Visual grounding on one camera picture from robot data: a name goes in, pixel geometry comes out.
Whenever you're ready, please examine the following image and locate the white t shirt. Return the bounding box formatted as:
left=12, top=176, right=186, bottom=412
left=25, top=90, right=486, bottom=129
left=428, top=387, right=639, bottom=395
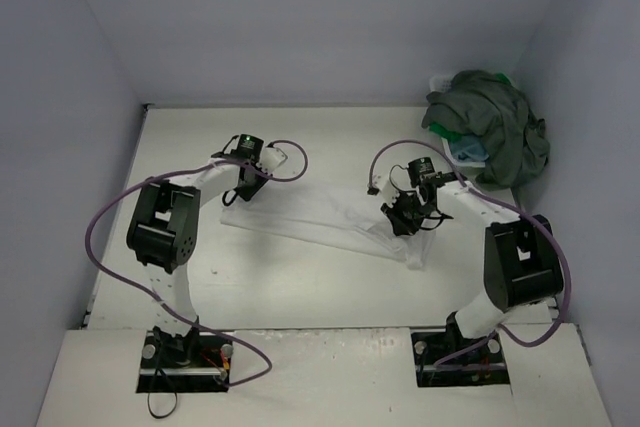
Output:
left=220, top=181, right=435, bottom=270

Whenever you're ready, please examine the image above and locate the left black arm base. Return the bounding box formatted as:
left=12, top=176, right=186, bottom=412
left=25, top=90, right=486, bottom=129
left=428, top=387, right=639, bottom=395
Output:
left=136, top=328, right=234, bottom=394

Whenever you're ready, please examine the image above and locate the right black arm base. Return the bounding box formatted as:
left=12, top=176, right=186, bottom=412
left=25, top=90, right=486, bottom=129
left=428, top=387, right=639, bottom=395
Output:
left=410, top=314, right=510, bottom=388

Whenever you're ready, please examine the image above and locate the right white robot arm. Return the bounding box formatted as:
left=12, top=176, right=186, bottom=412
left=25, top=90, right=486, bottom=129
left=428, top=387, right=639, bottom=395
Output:
left=369, top=157, right=565, bottom=359

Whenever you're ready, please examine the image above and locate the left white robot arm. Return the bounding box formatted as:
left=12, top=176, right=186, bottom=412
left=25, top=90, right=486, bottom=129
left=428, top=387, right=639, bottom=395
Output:
left=126, top=134, right=287, bottom=367

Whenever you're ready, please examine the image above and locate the blue t shirt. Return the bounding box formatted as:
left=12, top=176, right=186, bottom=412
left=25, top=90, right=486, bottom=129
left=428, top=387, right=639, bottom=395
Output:
left=448, top=135, right=489, bottom=163

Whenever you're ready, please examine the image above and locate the grey green t shirt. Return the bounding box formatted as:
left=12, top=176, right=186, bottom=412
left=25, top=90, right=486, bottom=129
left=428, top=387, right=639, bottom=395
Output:
left=422, top=70, right=551, bottom=190

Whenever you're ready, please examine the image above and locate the white laundry basket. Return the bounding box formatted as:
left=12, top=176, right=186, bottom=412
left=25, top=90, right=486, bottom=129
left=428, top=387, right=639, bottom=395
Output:
left=429, top=72, right=489, bottom=179

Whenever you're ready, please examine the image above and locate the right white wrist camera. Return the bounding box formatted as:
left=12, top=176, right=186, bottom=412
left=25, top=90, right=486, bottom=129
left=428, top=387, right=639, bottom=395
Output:
left=367, top=174, right=402, bottom=207

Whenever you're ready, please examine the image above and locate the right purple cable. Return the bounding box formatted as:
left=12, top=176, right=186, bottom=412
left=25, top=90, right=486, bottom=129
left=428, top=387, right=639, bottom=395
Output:
left=368, top=139, right=573, bottom=373

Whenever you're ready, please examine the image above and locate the purple cable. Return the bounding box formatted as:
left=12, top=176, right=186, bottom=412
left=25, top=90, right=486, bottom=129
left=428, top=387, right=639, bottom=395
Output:
left=368, top=139, right=573, bottom=373
left=85, top=139, right=310, bottom=388

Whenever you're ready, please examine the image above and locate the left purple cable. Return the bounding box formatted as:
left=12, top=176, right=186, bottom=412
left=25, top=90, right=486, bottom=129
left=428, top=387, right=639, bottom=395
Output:
left=85, top=139, right=310, bottom=388

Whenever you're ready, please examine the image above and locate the black thin looped cable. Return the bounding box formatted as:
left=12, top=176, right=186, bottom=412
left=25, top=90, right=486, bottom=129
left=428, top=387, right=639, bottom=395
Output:
left=146, top=364, right=180, bottom=421

